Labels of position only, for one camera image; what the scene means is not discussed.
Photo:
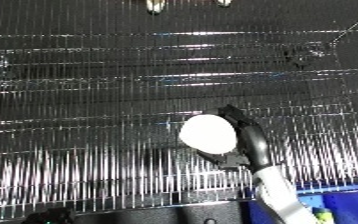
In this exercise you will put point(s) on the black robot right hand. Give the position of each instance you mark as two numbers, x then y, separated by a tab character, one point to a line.
253	140

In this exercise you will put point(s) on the white paper cup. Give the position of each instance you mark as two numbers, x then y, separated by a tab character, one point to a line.
208	134

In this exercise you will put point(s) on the pale robot right arm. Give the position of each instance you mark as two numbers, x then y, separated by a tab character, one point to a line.
282	196

